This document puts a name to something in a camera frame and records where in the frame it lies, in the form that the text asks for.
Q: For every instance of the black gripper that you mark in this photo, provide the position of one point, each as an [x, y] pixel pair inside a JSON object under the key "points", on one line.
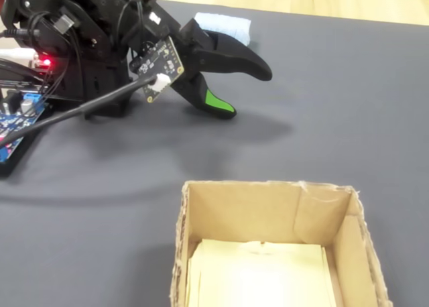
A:
{"points": [[157, 25]]}

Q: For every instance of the light blue yarn block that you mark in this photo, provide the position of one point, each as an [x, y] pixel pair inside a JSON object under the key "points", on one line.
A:
{"points": [[231, 27]]}

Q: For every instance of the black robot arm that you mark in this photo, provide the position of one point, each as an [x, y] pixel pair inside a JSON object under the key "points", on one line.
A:
{"points": [[100, 29]]}

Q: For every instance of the open cardboard box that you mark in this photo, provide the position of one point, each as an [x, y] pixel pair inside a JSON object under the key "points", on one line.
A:
{"points": [[241, 213]]}

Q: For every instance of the pale yellow paper sheet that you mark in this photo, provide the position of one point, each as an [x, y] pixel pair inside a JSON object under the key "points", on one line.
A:
{"points": [[261, 277]]}

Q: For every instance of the blue circuit board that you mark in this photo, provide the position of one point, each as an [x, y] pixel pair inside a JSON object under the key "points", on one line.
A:
{"points": [[13, 122]]}

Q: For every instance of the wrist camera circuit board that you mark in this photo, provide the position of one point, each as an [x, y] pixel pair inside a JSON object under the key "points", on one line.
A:
{"points": [[161, 62]]}

